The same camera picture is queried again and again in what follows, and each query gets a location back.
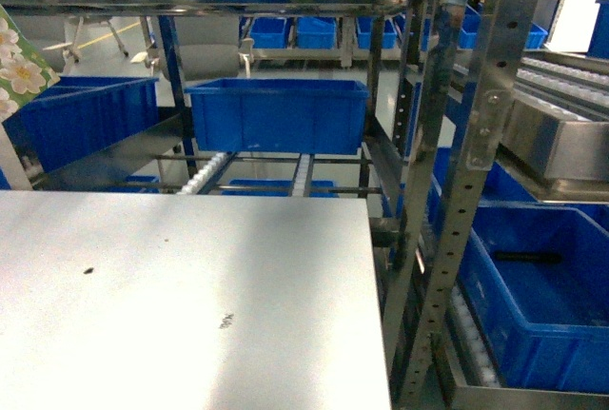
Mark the flower gift bag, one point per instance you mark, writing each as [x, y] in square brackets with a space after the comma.
[25, 74]

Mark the blue crate centre shelf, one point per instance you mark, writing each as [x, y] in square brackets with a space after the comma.
[279, 115]

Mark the blue crate lower right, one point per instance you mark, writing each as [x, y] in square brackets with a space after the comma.
[537, 279]

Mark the steel rack upright post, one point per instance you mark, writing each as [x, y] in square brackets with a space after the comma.
[420, 284]

